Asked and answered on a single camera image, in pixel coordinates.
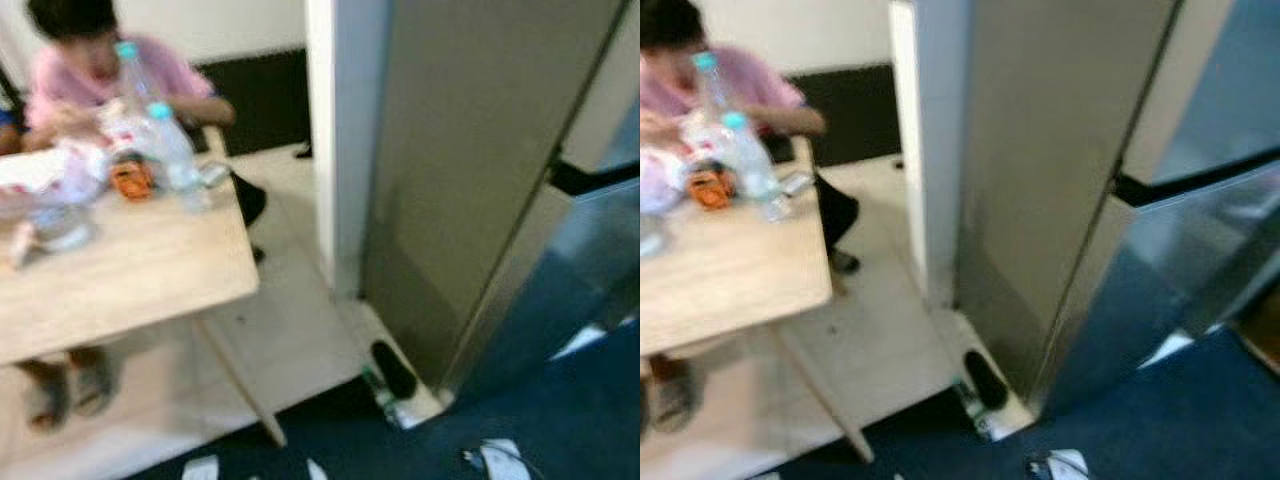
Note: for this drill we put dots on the grey blue fridge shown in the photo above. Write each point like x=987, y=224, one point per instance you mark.
x=450, y=150
x=1050, y=150

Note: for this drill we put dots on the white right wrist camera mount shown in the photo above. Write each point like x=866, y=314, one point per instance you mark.
x=505, y=462
x=1068, y=467

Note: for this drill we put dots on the clear labelled water bottle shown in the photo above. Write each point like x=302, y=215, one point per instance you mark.
x=750, y=165
x=175, y=155

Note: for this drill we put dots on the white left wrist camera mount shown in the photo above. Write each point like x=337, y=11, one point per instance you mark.
x=200, y=470

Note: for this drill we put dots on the black smartphone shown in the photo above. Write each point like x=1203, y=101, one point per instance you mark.
x=215, y=173
x=797, y=182

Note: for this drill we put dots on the black rounded object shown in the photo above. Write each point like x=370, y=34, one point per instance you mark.
x=393, y=368
x=985, y=378

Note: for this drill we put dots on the short white floor strip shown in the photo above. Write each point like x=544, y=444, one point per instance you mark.
x=316, y=470

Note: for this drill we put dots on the orange black device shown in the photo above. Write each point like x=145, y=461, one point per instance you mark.
x=132, y=180
x=710, y=188

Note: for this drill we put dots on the black foam mat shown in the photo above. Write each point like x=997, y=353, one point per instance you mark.
x=850, y=110
x=265, y=100

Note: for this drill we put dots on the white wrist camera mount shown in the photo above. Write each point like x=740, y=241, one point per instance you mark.
x=200, y=470
x=505, y=462
x=1068, y=467

